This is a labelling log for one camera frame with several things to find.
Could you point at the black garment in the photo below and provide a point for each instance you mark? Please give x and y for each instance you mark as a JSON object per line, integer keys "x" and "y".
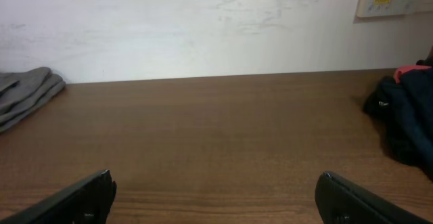
{"x": 428, "y": 61}

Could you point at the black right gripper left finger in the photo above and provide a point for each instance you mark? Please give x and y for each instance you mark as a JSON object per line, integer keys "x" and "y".
{"x": 87, "y": 201}

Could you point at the grey shorts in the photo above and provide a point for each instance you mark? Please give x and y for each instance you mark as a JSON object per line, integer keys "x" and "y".
{"x": 22, "y": 93}

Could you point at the dark blue garment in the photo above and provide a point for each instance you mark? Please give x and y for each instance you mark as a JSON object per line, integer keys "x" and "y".
{"x": 406, "y": 111}

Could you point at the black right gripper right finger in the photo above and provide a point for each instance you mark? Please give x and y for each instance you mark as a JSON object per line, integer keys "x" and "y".
{"x": 340, "y": 201}

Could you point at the red garment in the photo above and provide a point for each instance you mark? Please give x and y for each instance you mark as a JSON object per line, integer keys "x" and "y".
{"x": 404, "y": 69}

